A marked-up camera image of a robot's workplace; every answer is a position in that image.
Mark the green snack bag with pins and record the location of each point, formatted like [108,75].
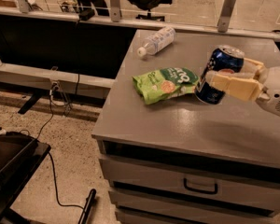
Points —
[165,84]

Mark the clear plastic water bottle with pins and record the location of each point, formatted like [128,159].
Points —
[156,42]

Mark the grey low shelf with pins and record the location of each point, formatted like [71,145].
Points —
[96,87]

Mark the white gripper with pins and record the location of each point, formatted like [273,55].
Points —
[277,89]

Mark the black power adapter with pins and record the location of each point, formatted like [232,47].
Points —
[86,14]

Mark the blue pepsi can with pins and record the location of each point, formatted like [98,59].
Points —
[223,58]

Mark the black tray cart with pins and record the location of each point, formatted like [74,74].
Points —
[20,156]

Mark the metal railing frame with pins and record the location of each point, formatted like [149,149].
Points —
[249,17]

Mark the black drawer handle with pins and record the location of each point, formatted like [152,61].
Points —
[199,188]

